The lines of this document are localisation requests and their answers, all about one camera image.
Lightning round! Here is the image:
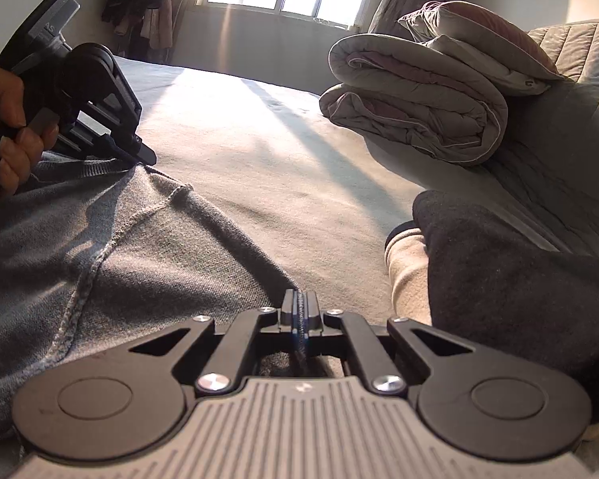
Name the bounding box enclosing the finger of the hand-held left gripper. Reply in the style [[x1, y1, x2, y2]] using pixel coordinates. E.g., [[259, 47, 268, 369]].
[[104, 132, 157, 166]]

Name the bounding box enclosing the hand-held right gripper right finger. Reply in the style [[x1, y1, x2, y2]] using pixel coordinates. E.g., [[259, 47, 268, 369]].
[[298, 289, 475, 396]]

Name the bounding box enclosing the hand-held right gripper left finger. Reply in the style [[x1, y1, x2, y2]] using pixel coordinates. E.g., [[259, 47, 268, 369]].
[[124, 289, 300, 397]]

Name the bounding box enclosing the grey knit patterned sweater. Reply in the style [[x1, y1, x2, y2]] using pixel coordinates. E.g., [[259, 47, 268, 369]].
[[0, 152, 305, 400]]

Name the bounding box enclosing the person's left hand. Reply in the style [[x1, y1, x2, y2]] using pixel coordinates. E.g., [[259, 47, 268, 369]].
[[0, 64, 61, 198]]

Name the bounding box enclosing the hanging pink garment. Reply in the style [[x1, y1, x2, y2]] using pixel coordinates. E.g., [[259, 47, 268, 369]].
[[112, 0, 174, 51]]

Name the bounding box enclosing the folded cream garment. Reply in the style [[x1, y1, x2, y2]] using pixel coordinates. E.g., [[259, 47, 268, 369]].
[[384, 227, 599, 442]]

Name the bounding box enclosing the bed with grey sheet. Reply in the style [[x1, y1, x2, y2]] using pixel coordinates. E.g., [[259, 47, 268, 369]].
[[0, 55, 599, 479]]

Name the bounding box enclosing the folded black garment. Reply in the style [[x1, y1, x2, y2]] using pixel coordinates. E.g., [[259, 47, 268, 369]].
[[412, 190, 599, 425]]

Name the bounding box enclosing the folded beige pink quilt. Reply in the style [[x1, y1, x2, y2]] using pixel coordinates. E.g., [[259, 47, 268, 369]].
[[319, 33, 509, 168]]

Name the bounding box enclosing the pink and grey pillow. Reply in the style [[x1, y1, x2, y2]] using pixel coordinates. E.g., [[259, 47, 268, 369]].
[[397, 1, 562, 98]]

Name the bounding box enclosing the grey quilted headboard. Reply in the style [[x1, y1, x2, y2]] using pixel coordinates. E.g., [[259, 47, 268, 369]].
[[479, 17, 599, 270]]

